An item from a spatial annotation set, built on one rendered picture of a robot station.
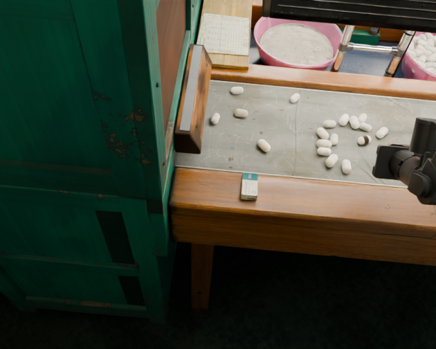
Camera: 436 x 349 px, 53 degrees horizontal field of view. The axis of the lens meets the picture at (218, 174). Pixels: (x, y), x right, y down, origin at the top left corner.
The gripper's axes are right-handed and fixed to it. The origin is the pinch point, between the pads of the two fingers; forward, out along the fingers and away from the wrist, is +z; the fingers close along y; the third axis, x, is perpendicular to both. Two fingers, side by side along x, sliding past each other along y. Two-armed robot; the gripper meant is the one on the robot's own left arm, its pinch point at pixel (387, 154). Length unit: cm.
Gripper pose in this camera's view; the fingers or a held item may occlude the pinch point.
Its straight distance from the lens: 100.7
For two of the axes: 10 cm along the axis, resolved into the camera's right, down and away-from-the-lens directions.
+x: -0.8, 9.6, 2.7
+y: -10.0, -0.9, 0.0
